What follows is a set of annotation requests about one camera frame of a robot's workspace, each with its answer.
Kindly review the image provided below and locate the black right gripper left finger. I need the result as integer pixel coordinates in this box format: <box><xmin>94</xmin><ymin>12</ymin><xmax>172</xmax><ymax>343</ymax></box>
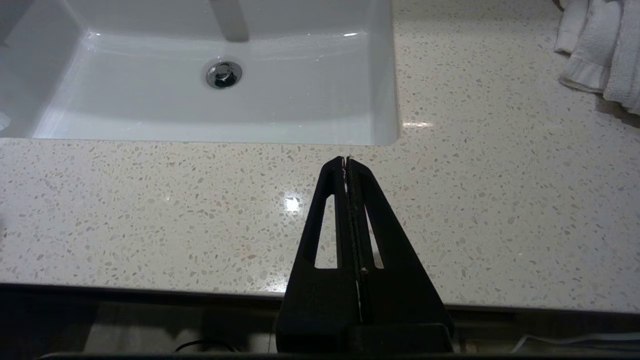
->
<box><xmin>276</xmin><ymin>156</ymin><xmax>362</xmax><ymax>351</ymax></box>

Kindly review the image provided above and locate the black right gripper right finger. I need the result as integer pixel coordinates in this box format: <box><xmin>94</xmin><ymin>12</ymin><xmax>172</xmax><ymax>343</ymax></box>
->
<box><xmin>347</xmin><ymin>157</ymin><xmax>455</xmax><ymax>329</ymax></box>

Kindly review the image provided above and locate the chrome sink drain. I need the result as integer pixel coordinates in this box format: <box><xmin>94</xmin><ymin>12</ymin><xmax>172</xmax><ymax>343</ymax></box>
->
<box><xmin>204</xmin><ymin>59</ymin><xmax>244</xmax><ymax>91</ymax></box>

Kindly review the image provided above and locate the white ceramic sink basin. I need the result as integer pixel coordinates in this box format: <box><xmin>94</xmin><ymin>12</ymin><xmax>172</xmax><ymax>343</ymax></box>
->
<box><xmin>0</xmin><ymin>0</ymin><xmax>401</xmax><ymax>147</ymax></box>

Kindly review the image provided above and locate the white crumpled towel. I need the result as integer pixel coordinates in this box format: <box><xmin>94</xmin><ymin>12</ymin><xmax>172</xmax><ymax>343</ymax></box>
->
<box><xmin>552</xmin><ymin>0</ymin><xmax>640</xmax><ymax>117</ymax></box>

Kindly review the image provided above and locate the thin black cable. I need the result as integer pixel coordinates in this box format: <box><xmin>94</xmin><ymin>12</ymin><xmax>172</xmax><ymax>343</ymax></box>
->
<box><xmin>174</xmin><ymin>338</ymin><xmax>237</xmax><ymax>354</ymax></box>

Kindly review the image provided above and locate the thin white cable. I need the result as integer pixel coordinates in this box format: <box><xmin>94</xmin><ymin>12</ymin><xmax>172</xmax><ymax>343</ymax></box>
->
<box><xmin>510</xmin><ymin>331</ymin><xmax>640</xmax><ymax>352</ymax></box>

